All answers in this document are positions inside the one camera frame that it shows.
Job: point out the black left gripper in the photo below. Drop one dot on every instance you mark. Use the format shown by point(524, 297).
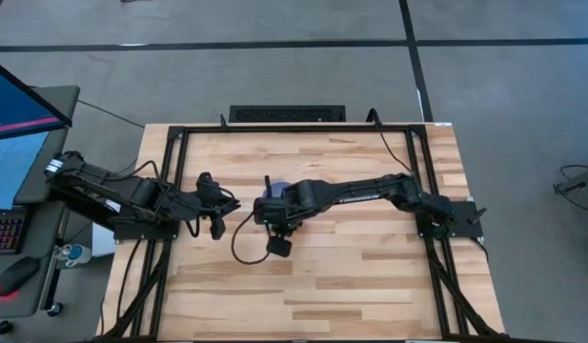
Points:
point(193, 207)

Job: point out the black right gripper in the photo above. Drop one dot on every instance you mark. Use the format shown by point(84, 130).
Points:
point(277, 212)

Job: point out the pale lavender bowl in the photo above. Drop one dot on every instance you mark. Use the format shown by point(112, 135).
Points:
point(281, 187)

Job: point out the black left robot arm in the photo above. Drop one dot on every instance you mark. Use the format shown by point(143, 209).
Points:
point(146, 193)

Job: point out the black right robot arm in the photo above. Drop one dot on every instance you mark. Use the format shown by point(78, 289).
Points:
point(360, 193)

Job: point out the white and blue bottle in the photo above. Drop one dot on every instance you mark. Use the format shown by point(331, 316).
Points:
point(76, 255)

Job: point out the black operator desk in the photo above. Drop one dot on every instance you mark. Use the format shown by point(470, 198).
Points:
point(60, 102)

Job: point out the blue lit screen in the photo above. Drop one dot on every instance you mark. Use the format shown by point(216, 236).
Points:
point(12, 171)

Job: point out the large computer monitor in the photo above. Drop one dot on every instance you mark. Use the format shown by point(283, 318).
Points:
point(17, 109)

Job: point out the backlit computer keyboard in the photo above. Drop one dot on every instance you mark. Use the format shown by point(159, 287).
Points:
point(5, 231)

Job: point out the black computer mouse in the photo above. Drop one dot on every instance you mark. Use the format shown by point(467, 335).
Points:
point(17, 275)

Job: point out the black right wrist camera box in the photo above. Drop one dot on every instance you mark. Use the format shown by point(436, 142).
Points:
point(279, 248)

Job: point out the black metal table frame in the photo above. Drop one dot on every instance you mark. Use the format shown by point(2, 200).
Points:
point(298, 128)

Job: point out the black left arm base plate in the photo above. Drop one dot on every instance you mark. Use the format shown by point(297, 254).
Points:
point(146, 234)

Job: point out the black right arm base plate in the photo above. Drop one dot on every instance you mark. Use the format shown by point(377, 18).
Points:
point(465, 224)

